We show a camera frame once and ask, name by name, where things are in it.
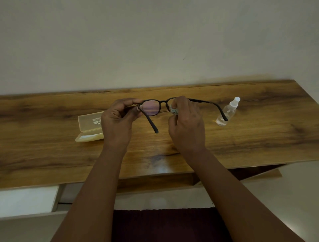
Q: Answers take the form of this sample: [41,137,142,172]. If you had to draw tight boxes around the black framed eyeglasses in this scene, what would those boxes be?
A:
[137,97,229,134]

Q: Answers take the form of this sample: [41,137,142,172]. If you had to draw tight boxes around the white cabinet drawer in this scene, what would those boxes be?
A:
[0,185,60,219]

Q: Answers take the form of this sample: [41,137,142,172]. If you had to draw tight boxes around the clear spray bottle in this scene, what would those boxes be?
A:
[216,96,241,127]

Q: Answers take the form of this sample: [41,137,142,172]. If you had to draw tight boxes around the yellow translucent glasses case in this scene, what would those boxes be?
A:
[75,111,105,143]

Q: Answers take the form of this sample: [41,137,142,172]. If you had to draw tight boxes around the person's right forearm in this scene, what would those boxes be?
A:
[185,148,306,242]

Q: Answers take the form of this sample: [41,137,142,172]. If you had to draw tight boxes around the dark maroon garment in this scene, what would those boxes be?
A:
[111,207,234,242]

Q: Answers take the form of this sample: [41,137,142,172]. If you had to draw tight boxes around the person's left forearm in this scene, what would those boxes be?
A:
[50,147,128,242]

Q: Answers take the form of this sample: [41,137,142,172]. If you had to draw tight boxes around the person's left hand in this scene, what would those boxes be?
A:
[100,98,144,155]

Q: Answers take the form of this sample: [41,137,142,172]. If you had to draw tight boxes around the person's right hand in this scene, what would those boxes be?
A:
[168,96,206,155]

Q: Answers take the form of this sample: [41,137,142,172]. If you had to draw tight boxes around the wooden under-table shelf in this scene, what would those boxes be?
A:
[116,164,283,194]

